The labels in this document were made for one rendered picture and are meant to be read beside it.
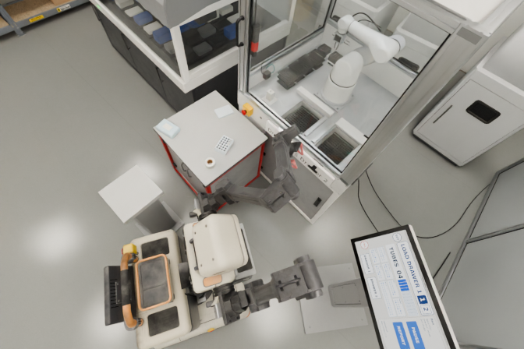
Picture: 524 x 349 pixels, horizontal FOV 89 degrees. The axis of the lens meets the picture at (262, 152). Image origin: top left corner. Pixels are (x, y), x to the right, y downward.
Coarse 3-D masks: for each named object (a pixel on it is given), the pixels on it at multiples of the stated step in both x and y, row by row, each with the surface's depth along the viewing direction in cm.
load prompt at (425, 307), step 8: (400, 248) 126; (408, 248) 123; (408, 256) 122; (408, 264) 121; (408, 272) 121; (416, 272) 118; (416, 280) 117; (416, 288) 117; (424, 288) 115; (416, 296) 116; (424, 296) 114; (424, 304) 113; (424, 312) 112; (432, 312) 110
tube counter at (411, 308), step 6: (396, 270) 124; (402, 270) 122; (396, 276) 123; (402, 276) 122; (402, 282) 121; (402, 288) 120; (408, 288) 119; (402, 294) 120; (408, 294) 118; (408, 300) 118; (408, 306) 117; (414, 306) 115; (408, 312) 116; (414, 312) 115
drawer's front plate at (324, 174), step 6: (300, 150) 174; (300, 156) 178; (306, 156) 172; (306, 162) 177; (312, 162) 172; (318, 168) 170; (318, 174) 175; (324, 174) 169; (330, 174) 167; (324, 180) 173; (330, 180) 168
